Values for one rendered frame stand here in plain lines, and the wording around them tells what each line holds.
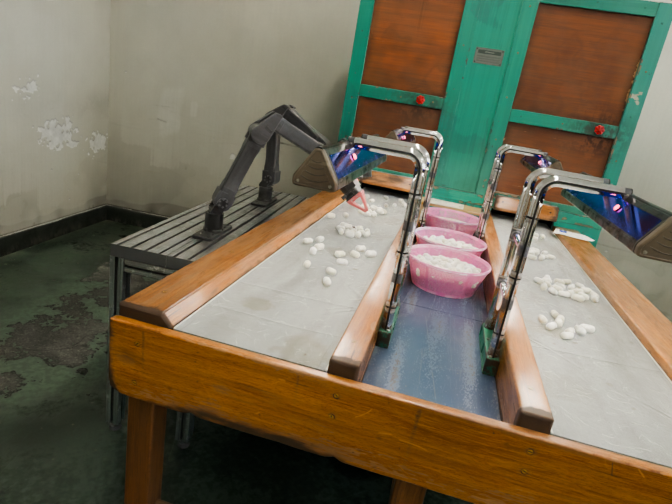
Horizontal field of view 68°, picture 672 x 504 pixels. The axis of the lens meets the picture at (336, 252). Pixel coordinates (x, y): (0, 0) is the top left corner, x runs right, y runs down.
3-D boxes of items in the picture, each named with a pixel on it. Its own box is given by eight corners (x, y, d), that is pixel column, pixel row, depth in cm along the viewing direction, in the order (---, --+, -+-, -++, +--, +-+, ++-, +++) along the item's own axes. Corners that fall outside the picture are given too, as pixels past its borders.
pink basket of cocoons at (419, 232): (421, 270, 171) (427, 244, 168) (401, 246, 196) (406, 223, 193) (492, 278, 175) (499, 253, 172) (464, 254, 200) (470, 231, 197)
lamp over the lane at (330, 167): (290, 184, 86) (296, 142, 84) (359, 156, 144) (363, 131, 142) (334, 193, 84) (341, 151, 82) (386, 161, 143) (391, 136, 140)
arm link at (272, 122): (332, 150, 183) (262, 103, 169) (340, 154, 175) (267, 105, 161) (314, 179, 184) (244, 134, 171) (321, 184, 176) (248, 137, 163)
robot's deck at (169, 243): (110, 255, 150) (110, 243, 148) (244, 192, 263) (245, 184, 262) (403, 320, 140) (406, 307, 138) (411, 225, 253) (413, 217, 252)
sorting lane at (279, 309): (172, 338, 93) (172, 328, 92) (358, 194, 262) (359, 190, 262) (324, 381, 87) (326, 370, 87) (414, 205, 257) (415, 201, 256)
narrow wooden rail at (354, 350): (319, 411, 89) (329, 358, 86) (411, 217, 259) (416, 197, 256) (348, 420, 88) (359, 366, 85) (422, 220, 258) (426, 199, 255)
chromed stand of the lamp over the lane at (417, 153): (308, 328, 115) (339, 135, 102) (329, 298, 134) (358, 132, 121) (387, 349, 112) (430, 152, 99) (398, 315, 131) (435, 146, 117)
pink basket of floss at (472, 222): (444, 244, 209) (449, 223, 206) (407, 225, 231) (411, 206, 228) (489, 244, 223) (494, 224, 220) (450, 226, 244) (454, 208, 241)
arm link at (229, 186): (224, 209, 176) (269, 128, 172) (226, 214, 170) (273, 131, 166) (208, 201, 174) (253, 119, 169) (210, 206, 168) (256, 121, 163)
